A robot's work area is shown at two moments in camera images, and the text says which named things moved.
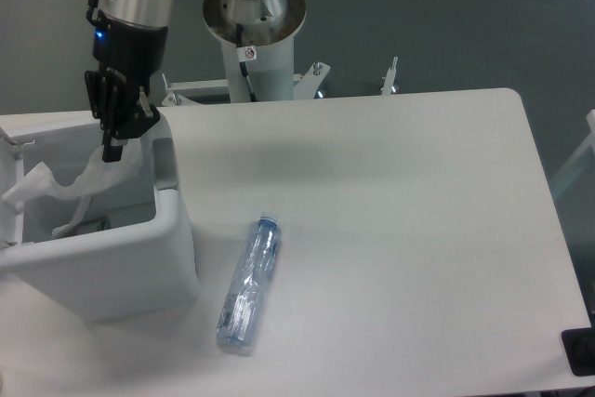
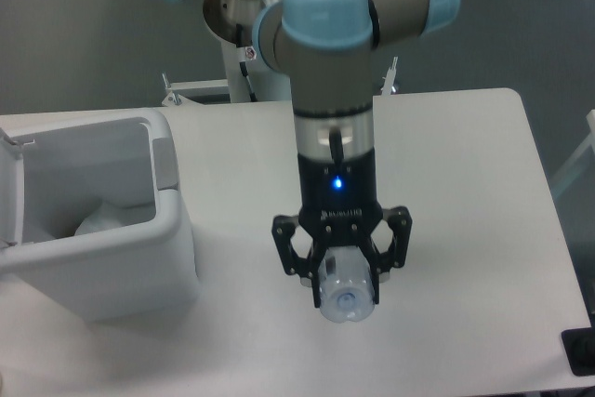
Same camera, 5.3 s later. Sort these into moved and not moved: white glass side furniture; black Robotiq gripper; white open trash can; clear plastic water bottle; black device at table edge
Moved: clear plastic water bottle; black Robotiq gripper
Not moved: white open trash can; black device at table edge; white glass side furniture
